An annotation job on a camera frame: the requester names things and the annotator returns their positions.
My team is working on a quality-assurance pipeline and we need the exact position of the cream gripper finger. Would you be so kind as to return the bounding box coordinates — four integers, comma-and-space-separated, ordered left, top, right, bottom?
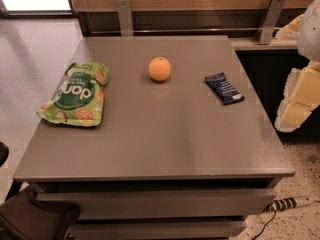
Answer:
274, 61, 320, 132
276, 14, 303, 40

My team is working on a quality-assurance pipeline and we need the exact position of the blue rxbar blueberry wrapper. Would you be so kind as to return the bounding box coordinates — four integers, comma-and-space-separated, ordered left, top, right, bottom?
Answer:
204, 72, 245, 105

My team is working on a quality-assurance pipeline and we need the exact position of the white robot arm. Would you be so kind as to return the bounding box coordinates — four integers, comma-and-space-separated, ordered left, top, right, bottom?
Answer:
274, 0, 320, 132

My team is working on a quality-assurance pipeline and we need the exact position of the green rice chip bag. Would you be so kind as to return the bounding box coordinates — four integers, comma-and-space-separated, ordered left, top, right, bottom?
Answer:
36, 62, 109, 127

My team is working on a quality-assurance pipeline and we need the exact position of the grey side shelf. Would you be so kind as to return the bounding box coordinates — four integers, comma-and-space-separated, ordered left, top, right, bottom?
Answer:
229, 38, 297, 51

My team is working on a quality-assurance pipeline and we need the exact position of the white power strip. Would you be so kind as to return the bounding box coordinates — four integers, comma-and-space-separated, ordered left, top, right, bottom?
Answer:
263, 195, 316, 214

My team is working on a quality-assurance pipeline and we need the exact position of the grey upper drawer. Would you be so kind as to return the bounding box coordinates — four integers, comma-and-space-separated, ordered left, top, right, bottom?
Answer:
37, 189, 275, 220

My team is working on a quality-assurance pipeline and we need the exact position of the grey drawer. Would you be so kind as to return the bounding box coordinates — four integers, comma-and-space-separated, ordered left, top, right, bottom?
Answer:
37, 189, 275, 220
69, 221, 246, 240

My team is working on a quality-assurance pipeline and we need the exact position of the orange fruit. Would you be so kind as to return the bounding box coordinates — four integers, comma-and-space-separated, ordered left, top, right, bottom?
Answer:
149, 57, 171, 82

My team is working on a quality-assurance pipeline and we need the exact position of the grey lower drawer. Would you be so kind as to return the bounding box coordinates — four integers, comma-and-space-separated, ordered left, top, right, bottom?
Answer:
69, 221, 246, 240

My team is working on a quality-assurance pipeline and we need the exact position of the dark brown chair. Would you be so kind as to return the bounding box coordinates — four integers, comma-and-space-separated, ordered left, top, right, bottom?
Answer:
0, 141, 81, 240

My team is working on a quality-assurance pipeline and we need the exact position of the right metal wall bracket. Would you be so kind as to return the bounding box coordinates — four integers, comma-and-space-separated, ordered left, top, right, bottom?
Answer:
256, 0, 286, 44

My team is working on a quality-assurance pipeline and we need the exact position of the metal wall bracket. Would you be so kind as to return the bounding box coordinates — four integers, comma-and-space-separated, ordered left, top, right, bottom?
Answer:
256, 0, 286, 44
116, 0, 134, 36

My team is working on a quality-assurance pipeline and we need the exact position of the black power cable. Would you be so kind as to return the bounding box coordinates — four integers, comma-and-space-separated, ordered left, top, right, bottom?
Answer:
250, 210, 278, 240

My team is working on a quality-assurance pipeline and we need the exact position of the left metal wall bracket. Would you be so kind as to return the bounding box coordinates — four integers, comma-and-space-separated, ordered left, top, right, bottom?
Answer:
116, 0, 134, 36

